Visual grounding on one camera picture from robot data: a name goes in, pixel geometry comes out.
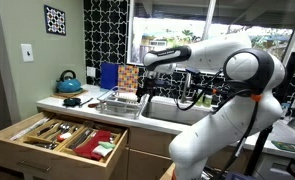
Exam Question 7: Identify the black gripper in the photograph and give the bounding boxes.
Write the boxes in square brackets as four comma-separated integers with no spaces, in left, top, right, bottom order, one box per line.
[136,76,169,104]

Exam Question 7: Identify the clear plastic container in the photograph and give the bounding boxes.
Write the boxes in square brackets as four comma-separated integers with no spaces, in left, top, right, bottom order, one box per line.
[68,128,99,150]

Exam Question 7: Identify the silver metal spoon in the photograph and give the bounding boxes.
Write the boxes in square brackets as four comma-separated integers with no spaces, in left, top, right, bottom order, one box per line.
[30,141,59,151]
[57,122,72,133]

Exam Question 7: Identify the wooden kitchen drawer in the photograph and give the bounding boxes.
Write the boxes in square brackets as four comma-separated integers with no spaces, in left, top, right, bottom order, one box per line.
[0,110,129,180]

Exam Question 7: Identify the steel kitchen sink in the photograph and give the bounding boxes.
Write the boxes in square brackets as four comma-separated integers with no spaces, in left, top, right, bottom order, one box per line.
[141,100,215,126]

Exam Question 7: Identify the blue cutting board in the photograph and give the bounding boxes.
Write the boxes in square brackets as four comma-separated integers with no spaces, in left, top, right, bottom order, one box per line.
[100,62,121,90]

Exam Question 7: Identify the metal sink faucet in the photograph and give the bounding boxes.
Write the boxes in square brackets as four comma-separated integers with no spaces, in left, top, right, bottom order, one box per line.
[181,67,202,104]

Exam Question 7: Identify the green soap bottle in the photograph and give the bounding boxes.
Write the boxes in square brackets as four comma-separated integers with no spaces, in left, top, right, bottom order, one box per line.
[203,94,213,109]
[195,94,205,108]

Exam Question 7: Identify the wooden base cabinet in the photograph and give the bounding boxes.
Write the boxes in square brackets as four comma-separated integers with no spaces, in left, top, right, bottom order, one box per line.
[118,125,266,180]

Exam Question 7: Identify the black clamp bar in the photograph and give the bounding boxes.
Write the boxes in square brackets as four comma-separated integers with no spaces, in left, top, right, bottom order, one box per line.
[186,82,229,98]

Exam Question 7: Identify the kitchen window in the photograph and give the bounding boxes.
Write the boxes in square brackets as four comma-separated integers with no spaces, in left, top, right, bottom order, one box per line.
[126,0,295,83]

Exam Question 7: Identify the wooden trivet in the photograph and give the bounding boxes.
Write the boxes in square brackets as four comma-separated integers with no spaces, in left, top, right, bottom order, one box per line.
[50,88,89,100]

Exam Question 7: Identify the red cloth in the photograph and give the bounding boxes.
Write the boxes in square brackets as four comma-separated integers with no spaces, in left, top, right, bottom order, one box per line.
[72,129,113,162]

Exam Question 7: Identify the grey folded cloth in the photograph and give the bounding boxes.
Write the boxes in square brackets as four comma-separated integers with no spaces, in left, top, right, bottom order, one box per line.
[92,144,114,158]

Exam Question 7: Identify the small black pan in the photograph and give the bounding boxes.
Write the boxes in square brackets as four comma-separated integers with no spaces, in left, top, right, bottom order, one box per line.
[62,97,94,108]

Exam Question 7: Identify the white scraper with red hook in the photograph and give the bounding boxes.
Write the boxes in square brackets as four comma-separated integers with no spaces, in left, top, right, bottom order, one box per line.
[56,132,73,143]

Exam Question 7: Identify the white wrapped sticks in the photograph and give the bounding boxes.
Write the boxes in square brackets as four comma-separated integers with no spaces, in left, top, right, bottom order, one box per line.
[9,116,52,142]

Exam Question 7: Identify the black tripod pole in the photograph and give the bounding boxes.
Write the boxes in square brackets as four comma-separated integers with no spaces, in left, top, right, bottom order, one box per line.
[243,51,295,178]

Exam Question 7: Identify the green patterned mat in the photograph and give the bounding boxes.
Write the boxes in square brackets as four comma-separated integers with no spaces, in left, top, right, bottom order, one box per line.
[270,140,295,155]

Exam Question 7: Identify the metal wire dish rack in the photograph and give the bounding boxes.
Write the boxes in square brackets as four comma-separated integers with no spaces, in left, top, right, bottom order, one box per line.
[96,85,151,120]

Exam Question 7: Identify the white wall outlet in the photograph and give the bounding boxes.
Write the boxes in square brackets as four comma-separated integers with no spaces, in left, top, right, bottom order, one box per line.
[86,66,97,79]

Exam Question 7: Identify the teal kettle with black handle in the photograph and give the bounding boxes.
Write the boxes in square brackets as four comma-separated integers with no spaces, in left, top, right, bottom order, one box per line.
[55,69,83,94]

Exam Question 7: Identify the black handled utensil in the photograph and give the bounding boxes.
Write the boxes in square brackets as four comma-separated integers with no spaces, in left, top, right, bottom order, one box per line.
[36,123,60,137]

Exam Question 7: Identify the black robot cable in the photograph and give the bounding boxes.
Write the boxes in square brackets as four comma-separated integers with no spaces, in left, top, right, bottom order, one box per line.
[174,68,265,180]

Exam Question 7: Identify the patterned wall tile picture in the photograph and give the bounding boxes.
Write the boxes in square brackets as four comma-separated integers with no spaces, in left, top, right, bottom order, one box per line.
[43,4,67,37]

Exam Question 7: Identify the white light switch plate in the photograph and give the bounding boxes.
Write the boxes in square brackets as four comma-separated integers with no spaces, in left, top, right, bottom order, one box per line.
[20,43,35,63]

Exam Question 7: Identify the metal drawer handle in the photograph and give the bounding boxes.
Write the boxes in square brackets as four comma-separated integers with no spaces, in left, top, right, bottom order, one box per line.
[18,159,52,174]

